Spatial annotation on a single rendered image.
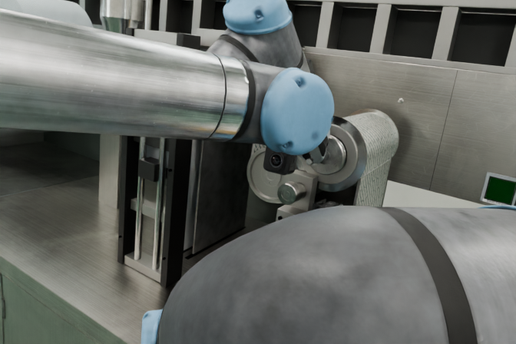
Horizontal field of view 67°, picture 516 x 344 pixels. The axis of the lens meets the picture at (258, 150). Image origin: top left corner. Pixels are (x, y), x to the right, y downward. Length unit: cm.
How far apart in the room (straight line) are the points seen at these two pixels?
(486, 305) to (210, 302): 12
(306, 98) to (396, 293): 20
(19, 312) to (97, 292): 30
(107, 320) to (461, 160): 84
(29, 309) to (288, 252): 99
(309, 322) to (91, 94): 19
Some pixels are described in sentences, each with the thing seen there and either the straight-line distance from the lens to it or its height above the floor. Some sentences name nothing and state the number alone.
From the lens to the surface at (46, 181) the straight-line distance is 151.
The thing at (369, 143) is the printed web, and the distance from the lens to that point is 80.
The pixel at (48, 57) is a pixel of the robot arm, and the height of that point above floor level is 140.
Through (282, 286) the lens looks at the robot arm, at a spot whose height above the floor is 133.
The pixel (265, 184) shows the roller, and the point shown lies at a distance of 85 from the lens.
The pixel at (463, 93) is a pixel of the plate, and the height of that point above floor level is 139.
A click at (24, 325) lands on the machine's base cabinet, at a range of 118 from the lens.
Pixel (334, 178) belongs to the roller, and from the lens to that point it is 76.
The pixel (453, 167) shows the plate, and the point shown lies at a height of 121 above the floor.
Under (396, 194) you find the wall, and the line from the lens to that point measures 356.
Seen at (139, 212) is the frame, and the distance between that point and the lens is 94.
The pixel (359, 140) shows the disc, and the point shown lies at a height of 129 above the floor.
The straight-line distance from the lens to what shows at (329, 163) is 75.
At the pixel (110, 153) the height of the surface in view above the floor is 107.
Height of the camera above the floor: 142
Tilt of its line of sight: 14 degrees down
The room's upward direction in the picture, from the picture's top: 7 degrees clockwise
